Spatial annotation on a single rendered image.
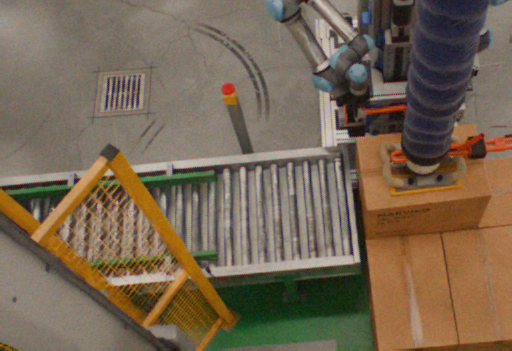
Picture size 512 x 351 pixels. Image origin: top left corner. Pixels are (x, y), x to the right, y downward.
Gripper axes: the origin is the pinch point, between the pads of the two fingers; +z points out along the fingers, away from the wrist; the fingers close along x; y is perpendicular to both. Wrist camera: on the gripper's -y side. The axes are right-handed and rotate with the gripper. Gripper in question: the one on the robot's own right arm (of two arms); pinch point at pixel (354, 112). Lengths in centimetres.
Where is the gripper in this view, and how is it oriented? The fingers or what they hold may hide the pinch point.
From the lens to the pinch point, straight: 327.3
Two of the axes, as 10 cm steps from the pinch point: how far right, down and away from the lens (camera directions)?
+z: 0.7, 4.3, 9.0
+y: 9.9, -1.3, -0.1
